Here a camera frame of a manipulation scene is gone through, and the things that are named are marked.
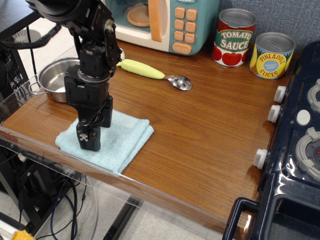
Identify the white stove knob middle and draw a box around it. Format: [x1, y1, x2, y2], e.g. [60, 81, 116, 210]
[267, 105, 281, 124]

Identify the clear acrylic table guard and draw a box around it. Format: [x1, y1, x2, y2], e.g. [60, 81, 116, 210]
[0, 72, 257, 230]

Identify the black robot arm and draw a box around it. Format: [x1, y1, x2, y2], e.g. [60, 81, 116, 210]
[0, 0, 122, 152]

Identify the blue cable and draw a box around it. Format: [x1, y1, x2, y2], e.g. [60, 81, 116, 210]
[49, 178, 78, 240]

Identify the pineapple slices can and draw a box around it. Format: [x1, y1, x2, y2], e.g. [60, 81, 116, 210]
[249, 32, 296, 80]

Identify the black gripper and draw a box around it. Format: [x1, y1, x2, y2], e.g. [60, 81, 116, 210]
[64, 65, 113, 152]

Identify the tomato sauce can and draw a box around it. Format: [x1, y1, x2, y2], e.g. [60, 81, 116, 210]
[212, 8, 257, 67]

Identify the light blue cloth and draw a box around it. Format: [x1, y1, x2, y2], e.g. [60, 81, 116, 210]
[55, 110, 154, 174]

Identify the white stove knob top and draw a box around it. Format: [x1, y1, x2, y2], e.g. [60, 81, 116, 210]
[274, 86, 287, 104]

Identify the white stove knob bottom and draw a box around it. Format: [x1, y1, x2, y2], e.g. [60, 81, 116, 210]
[253, 149, 268, 170]

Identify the black cable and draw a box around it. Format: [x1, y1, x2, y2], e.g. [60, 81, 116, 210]
[34, 174, 88, 240]

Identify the white stove knob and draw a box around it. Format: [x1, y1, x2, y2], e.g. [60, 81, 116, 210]
[267, 105, 281, 124]
[274, 86, 287, 104]
[253, 149, 268, 170]

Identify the small steel pot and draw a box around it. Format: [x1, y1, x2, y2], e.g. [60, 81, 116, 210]
[28, 56, 80, 103]

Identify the dark blue toy stove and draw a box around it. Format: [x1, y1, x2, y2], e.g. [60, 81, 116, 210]
[223, 41, 320, 240]

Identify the black table leg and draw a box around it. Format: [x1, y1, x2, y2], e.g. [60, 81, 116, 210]
[103, 203, 137, 240]

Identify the toy microwave teal cream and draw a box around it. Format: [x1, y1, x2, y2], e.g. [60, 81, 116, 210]
[104, 0, 220, 56]

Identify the black desk frame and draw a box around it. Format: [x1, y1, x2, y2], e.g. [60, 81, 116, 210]
[0, 9, 66, 236]

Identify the spoon with green handle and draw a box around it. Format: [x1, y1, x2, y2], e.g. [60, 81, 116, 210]
[117, 59, 192, 91]

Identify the plush mushroom toy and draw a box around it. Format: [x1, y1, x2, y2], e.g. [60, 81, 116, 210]
[120, 48, 126, 62]

